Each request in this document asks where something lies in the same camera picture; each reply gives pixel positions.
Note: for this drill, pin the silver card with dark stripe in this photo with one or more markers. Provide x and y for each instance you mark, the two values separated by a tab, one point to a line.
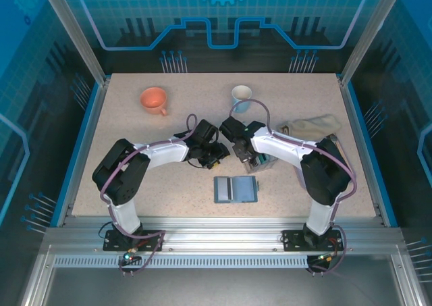
222	189

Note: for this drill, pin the teal card holder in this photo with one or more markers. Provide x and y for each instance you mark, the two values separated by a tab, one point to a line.
244	189

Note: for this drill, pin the beige cloth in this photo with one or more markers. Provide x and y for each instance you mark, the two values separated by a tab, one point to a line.
317	125

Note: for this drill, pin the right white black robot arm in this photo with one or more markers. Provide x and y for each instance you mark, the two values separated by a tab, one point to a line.
280	144

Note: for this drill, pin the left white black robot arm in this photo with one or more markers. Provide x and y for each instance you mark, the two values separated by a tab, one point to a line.
162	154

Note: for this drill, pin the green card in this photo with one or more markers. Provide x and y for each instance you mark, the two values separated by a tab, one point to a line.
262	159

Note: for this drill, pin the light blue mug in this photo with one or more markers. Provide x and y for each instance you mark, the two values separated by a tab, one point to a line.
241	93

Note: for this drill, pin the orange cup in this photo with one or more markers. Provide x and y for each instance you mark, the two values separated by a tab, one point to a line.
153	98

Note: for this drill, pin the right small LED board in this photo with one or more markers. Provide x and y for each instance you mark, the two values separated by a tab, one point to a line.
325	258

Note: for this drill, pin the small led board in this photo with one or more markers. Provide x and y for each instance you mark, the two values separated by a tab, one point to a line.
128	257
325	258

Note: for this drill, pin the metal bottom panel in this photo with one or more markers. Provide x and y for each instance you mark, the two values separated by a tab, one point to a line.
216	285

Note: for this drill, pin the left small LED board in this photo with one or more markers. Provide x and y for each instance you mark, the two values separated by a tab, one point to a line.
128	257

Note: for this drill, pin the aluminium front rail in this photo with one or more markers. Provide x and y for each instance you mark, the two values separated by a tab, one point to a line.
219	235

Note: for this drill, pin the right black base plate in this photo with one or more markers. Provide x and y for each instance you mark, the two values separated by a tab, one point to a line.
293	242

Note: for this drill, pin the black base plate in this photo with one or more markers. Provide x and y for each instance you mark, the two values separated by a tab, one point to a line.
293	242
152	242

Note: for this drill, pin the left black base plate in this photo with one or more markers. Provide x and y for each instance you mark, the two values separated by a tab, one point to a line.
152	242

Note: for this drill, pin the right aluminium side rail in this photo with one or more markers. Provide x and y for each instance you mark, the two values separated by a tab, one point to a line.
357	133

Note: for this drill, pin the aluminium side rail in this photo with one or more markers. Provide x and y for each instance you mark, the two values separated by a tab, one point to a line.
357	133
92	133

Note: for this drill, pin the left aluminium side rail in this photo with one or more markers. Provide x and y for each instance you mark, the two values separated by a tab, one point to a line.
92	133

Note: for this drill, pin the left aluminium frame post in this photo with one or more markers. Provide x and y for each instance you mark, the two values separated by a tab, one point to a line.
77	36

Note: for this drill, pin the aluminium frame post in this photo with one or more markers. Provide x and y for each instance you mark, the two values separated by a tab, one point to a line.
77	36
368	36

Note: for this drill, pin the right aluminium frame post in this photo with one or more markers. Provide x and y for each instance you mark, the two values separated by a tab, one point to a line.
368	36

